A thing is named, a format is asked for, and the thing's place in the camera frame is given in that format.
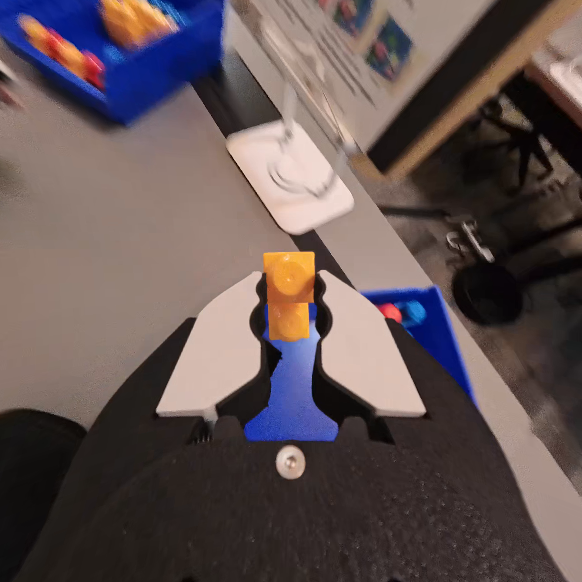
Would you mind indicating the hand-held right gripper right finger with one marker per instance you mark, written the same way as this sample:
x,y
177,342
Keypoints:
x,y
373,363

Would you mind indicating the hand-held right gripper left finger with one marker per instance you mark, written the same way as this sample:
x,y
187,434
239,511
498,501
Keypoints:
x,y
209,363

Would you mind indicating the red one-stud mega block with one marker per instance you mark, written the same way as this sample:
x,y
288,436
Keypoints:
x,y
390,313

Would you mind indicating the blue one-stud mega block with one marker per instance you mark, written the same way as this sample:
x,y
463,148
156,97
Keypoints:
x,y
413,313

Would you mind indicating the yellow two-stud mega block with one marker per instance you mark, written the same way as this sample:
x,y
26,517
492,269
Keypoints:
x,y
288,323

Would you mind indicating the blue plastic bin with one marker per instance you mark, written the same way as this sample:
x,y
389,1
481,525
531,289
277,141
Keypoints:
x,y
150,86
291,400

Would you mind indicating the pile of colourful mega blocks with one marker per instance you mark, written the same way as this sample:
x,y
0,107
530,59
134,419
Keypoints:
x,y
127,22

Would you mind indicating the black round waste bin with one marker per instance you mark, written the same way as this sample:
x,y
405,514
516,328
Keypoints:
x,y
486,295

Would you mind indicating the black wrist rest pad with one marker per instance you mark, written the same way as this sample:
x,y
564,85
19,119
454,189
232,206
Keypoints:
x,y
27,454

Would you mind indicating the black office chair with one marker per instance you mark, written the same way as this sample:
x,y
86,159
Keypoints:
x,y
523,141

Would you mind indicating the wooden sign board with paper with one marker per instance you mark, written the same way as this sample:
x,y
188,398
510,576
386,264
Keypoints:
x,y
454,91

